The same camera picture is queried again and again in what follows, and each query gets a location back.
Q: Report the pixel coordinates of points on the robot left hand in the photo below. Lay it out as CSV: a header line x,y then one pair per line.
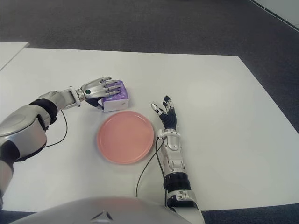
x,y
95,89

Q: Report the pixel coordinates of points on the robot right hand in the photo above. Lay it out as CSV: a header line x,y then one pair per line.
x,y
169,117

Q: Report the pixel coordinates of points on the purple tissue paper pack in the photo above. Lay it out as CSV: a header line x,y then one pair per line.
x,y
116,105

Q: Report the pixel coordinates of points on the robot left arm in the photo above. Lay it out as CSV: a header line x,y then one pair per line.
x,y
21,126

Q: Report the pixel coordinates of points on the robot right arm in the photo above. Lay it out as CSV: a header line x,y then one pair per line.
x,y
174,142

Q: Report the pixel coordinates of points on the pink round plate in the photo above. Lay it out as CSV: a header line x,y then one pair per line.
x,y
126,138

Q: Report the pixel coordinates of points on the white side table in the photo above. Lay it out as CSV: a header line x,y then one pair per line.
x,y
9,51

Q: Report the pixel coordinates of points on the grey robot torso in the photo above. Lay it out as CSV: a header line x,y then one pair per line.
x,y
93,210

